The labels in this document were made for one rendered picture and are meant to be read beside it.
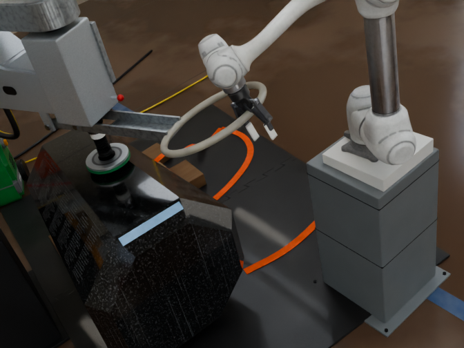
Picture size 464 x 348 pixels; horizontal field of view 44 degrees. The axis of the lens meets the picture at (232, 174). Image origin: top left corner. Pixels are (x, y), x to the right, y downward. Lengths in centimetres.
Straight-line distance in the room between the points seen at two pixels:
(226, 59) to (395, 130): 69
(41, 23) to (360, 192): 142
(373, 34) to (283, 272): 156
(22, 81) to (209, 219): 103
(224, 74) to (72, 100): 90
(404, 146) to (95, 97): 131
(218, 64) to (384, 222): 101
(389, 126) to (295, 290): 123
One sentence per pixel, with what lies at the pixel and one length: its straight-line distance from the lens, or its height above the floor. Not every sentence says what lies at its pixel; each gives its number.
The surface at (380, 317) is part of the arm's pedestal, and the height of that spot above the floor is 3.
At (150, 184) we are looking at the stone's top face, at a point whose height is 80.
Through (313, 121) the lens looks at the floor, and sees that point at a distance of 422.
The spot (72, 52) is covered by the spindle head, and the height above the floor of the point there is 144.
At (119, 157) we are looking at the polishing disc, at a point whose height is 86.
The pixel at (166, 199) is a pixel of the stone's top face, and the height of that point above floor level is 80.
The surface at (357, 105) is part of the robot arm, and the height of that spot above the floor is 110.
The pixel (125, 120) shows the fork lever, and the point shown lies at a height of 105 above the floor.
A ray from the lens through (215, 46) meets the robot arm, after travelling 198.
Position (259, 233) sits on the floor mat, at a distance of 335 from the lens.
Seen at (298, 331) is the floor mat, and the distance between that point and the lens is 286.
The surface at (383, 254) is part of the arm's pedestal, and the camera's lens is 252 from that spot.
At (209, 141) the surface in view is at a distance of 205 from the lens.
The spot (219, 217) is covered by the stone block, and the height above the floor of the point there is 61.
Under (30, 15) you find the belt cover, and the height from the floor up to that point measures 163.
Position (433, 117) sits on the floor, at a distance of 417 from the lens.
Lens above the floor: 232
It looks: 37 degrees down
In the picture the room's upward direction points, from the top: 14 degrees counter-clockwise
